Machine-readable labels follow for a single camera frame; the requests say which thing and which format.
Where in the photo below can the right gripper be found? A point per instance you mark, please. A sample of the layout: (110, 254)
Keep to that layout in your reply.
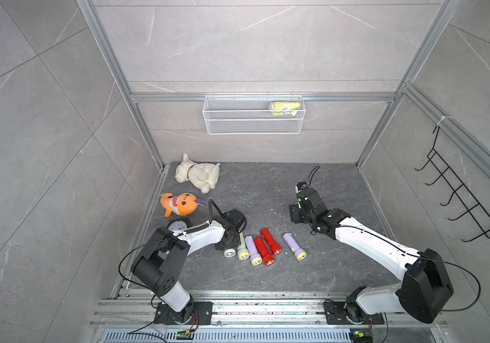
(293, 213)

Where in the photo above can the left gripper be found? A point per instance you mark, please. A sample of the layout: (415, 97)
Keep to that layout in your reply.
(236, 243)

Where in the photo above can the green flashlight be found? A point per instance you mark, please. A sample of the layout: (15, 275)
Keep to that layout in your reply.
(242, 250)

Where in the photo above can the purple flashlight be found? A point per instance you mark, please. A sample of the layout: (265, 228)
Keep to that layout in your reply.
(255, 257)
(298, 251)

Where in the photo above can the blue flashlight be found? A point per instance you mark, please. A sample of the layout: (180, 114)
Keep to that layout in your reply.
(229, 252)

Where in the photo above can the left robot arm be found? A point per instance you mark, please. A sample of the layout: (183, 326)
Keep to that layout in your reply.
(160, 261)

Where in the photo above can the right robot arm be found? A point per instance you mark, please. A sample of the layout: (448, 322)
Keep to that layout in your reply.
(423, 284)

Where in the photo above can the red flashlight right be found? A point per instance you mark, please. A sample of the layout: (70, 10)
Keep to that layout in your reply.
(274, 247)

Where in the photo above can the red flashlight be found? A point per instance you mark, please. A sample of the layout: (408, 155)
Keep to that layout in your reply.
(265, 254)
(274, 247)

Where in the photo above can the red flashlight left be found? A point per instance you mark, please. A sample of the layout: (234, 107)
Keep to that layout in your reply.
(265, 254)

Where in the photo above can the orange plush toy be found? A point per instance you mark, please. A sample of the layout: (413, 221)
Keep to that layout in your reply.
(182, 205)

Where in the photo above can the white plush dog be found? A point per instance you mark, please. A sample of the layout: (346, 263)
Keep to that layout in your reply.
(203, 176)

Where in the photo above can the black alarm clock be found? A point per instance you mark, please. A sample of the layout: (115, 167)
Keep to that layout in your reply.
(179, 225)

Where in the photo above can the yellow item in basket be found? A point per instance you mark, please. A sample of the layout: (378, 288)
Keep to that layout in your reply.
(285, 108)

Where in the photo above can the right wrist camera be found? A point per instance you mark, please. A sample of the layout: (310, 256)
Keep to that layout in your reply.
(301, 186)

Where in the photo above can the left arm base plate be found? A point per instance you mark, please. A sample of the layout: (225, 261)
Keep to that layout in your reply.
(196, 313)

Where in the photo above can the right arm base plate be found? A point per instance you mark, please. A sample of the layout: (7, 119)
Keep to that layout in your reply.
(340, 312)

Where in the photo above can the white wire basket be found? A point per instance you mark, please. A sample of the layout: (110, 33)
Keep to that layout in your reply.
(232, 115)

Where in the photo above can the black wall hook rack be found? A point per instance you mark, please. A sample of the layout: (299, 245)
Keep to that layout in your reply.
(460, 193)

